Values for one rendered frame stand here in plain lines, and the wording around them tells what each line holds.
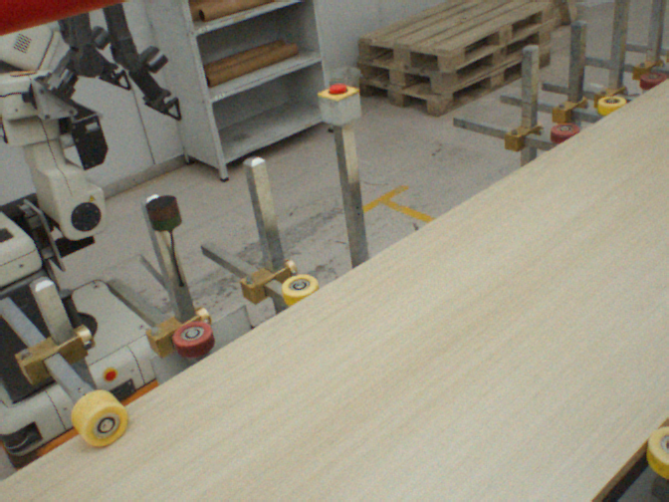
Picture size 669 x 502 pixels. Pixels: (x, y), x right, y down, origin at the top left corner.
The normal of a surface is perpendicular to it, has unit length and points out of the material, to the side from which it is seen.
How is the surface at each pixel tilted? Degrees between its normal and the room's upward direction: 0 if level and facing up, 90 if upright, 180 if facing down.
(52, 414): 90
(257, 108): 90
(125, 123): 90
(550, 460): 0
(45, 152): 90
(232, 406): 0
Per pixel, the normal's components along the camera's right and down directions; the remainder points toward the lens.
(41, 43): 0.65, 0.33
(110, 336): -0.13, -0.84
